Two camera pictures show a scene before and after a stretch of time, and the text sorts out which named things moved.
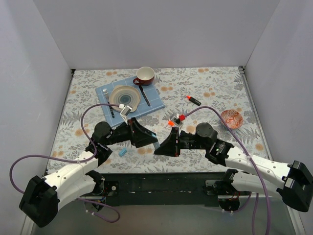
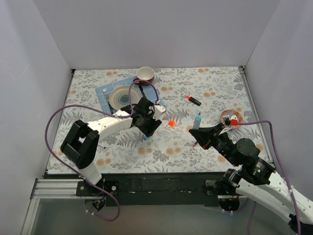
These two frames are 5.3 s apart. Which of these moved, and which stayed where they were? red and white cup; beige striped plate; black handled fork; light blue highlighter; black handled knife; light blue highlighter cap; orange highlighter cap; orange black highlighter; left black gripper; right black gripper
Moved: light blue highlighter cap; light blue highlighter; left black gripper; right black gripper
Stayed: orange highlighter cap; black handled fork; black handled knife; beige striped plate; red and white cup; orange black highlighter
